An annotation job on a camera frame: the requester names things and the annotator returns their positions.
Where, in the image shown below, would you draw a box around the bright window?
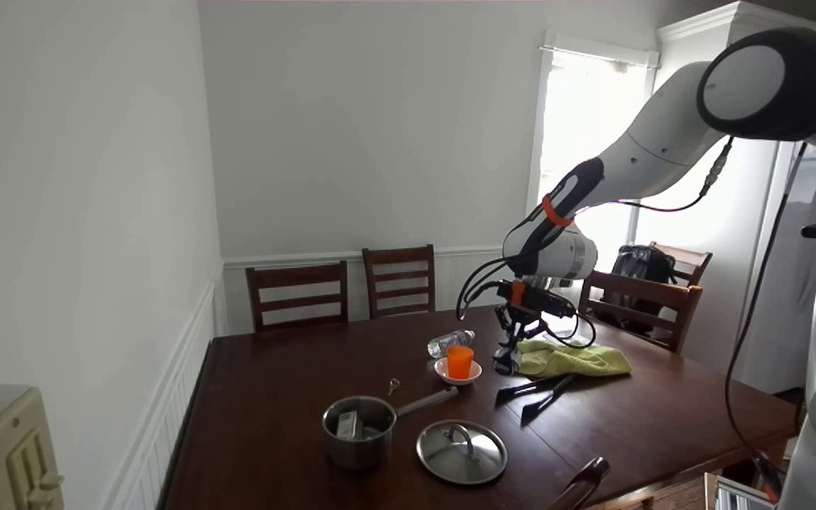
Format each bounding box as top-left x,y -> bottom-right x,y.
525,34 -> 660,286

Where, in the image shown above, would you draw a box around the orange plastic cup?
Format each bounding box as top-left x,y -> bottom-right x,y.
444,343 -> 480,384

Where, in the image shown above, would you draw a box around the dark wooden chair with bag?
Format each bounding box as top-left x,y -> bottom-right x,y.
576,265 -> 706,357

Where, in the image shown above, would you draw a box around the white framed device corner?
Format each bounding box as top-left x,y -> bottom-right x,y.
703,472 -> 781,510

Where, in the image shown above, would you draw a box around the yellow-green cloth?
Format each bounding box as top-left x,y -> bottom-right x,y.
514,337 -> 634,384

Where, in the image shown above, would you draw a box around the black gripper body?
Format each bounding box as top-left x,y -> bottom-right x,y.
497,278 -> 550,340

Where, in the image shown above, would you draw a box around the white tall cabinet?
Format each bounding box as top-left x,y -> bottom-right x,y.
658,0 -> 816,398

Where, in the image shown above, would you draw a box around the round steel lid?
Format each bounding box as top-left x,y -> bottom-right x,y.
413,416 -> 511,489

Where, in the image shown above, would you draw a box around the black tongs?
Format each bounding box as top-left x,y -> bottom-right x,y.
494,375 -> 577,431

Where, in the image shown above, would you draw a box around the steel saucepan with handle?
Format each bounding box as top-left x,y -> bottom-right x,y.
321,384 -> 464,476

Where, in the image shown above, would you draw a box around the small white bowl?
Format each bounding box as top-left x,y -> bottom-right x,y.
430,354 -> 484,390

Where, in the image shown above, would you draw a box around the orange strap on arm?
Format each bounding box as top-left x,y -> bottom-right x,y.
539,193 -> 577,229

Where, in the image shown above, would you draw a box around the beige wall light switch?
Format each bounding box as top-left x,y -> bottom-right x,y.
0,380 -> 69,510

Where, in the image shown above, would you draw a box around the wrist camera with orange mount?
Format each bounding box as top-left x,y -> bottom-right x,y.
508,278 -> 577,324

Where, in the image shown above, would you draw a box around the black bag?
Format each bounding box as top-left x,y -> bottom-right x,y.
611,244 -> 679,286

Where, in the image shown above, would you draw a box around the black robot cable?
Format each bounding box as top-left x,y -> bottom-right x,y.
723,140 -> 813,476

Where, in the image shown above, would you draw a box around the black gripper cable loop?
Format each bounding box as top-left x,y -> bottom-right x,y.
454,256 -> 600,354

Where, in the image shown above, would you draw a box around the black tool on table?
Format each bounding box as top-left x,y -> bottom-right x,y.
550,453 -> 616,510

